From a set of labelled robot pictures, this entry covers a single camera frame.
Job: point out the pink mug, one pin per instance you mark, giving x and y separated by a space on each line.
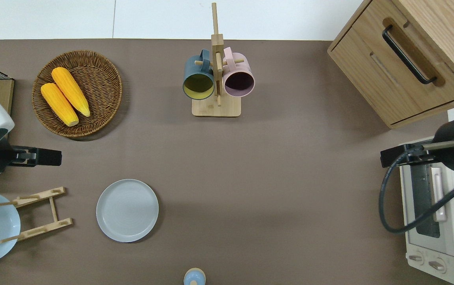
238 69

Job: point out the blue service bell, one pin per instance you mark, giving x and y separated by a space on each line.
194 278

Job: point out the yellow corn cob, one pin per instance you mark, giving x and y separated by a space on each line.
70 91
59 103

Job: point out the wooden plate rack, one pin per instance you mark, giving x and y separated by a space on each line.
53 209

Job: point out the brown wicker basket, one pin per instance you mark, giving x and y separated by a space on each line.
100 87

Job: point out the gray plate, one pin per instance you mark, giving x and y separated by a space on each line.
127 210

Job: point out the wooden drawer cabinet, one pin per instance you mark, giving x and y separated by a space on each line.
369 75

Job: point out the wooden mug tree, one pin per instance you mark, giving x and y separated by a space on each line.
217 109

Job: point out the dark blue mug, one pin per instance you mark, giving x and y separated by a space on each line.
198 71

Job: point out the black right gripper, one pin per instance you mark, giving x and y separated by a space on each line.
422 157

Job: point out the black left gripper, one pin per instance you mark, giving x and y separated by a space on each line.
23 156

